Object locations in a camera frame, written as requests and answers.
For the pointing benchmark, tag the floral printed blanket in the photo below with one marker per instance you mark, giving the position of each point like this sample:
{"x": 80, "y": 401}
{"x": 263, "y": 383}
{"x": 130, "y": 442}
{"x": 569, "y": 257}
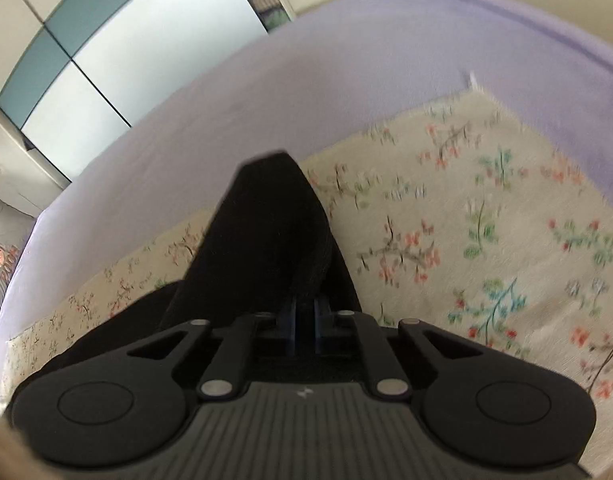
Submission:
{"x": 461, "y": 185}

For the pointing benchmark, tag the white and teal wardrobe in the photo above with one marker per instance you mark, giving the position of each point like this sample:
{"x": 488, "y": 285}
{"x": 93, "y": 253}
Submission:
{"x": 136, "y": 35}

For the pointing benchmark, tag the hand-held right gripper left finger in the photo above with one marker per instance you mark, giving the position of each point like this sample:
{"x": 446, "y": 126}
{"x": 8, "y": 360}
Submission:
{"x": 287, "y": 327}

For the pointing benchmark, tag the black pants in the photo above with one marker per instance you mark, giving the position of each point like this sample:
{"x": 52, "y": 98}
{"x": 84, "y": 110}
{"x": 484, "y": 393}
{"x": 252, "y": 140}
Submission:
{"x": 266, "y": 230}

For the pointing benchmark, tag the purple bed sheet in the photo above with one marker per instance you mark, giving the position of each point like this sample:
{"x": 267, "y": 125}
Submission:
{"x": 236, "y": 110}

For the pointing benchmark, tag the grey cartoon print pillow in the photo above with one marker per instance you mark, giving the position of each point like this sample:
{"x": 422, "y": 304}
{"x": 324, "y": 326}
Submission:
{"x": 1, "y": 240}

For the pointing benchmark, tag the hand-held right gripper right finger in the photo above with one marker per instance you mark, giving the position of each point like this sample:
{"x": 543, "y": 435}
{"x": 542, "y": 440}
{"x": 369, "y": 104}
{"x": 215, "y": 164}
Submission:
{"x": 324, "y": 327}

